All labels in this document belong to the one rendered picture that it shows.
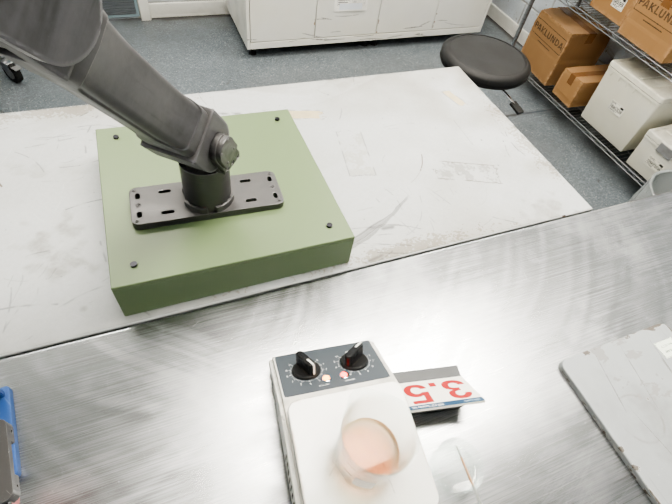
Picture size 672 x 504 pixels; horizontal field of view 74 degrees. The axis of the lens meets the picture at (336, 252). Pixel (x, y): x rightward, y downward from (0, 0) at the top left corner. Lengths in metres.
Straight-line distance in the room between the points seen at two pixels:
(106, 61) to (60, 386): 0.37
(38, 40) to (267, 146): 0.48
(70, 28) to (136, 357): 0.38
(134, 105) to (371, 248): 0.40
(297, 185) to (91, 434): 0.40
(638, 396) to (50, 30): 0.70
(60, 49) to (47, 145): 0.57
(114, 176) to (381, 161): 0.44
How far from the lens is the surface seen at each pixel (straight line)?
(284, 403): 0.48
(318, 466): 0.44
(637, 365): 0.74
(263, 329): 0.59
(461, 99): 1.06
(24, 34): 0.30
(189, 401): 0.56
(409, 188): 0.79
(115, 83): 0.40
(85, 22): 0.33
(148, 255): 0.59
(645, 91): 2.62
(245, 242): 0.59
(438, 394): 0.56
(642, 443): 0.68
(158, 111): 0.45
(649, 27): 2.63
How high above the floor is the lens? 1.42
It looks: 52 degrees down
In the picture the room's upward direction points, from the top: 11 degrees clockwise
